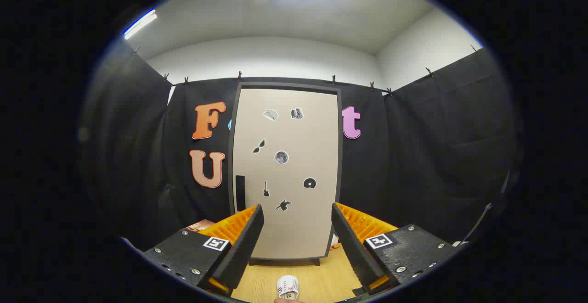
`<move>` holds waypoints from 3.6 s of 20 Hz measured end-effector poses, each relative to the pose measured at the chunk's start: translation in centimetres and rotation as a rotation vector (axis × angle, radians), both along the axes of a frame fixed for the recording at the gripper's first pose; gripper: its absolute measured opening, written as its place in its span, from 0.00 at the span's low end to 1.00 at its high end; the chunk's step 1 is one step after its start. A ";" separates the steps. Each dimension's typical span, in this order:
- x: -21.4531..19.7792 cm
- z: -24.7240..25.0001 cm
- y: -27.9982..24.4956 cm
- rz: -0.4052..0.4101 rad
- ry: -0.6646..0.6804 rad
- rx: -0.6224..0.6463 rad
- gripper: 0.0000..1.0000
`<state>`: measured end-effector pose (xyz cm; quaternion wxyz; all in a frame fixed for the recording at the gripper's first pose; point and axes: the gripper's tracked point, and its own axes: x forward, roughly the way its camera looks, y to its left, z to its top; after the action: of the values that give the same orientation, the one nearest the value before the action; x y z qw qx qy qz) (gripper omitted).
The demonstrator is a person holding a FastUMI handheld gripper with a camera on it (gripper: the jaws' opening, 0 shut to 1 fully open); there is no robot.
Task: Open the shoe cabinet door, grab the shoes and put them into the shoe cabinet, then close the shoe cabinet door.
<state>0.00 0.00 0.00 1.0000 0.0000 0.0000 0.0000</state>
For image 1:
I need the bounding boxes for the white canvas shoe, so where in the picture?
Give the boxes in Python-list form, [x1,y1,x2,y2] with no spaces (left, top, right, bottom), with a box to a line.
[276,275,300,301]

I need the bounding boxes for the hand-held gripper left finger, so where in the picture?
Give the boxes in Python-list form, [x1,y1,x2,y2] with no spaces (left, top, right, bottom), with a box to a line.
[144,204,265,297]

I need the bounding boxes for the brown cover book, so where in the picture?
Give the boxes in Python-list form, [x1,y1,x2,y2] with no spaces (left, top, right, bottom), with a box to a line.
[184,219,215,233]

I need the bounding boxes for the grey shoe cabinet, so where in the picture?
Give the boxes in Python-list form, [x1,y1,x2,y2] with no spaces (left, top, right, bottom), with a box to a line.
[228,82,343,267]

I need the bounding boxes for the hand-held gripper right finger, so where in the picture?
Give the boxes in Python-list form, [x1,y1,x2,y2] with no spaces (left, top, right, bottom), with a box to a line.
[332,203,460,297]

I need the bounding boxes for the black backdrop cloth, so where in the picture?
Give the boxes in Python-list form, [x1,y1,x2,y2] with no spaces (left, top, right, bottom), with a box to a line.
[80,41,524,258]

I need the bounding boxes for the narrow ceiling light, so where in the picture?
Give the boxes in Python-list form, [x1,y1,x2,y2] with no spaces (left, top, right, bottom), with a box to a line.
[123,9,158,40]

